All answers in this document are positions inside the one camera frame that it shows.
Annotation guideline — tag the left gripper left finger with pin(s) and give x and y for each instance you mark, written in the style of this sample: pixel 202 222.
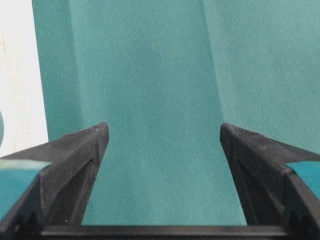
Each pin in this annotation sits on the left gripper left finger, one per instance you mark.
pixel 50 184

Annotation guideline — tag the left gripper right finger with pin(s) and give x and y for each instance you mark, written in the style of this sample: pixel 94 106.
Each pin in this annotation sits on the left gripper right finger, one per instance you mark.
pixel 270 190

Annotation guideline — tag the white plastic tray case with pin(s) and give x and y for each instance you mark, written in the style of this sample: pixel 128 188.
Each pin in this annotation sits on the white plastic tray case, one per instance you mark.
pixel 22 112

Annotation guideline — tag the green table cloth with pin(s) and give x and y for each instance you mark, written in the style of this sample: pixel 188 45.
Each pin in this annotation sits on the green table cloth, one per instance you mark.
pixel 164 75

